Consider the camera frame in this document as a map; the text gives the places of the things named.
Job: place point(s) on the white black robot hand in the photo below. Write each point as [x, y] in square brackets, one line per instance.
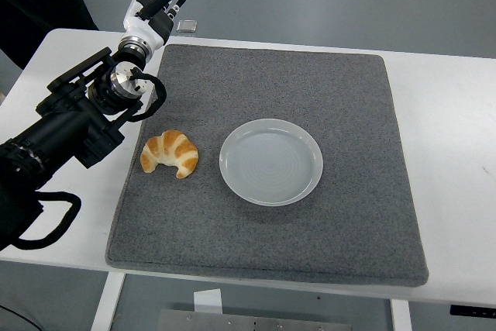
[145, 30]

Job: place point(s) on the golden croissant bread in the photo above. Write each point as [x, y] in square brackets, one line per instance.
[170, 149]

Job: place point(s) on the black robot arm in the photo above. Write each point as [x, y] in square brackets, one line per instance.
[66, 125]

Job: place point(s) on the grey round plate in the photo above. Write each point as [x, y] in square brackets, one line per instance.
[271, 164]

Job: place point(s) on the grey metal plate with screws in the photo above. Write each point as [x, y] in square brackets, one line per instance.
[252, 321]

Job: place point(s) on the silver square floor socket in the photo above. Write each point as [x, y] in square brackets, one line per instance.
[187, 26]

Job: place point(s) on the grey felt mat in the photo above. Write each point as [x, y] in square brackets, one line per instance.
[271, 238]

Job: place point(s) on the white table leg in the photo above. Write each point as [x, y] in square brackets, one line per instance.
[400, 317]
[106, 304]

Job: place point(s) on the black table control panel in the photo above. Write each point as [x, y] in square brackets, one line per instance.
[472, 310]

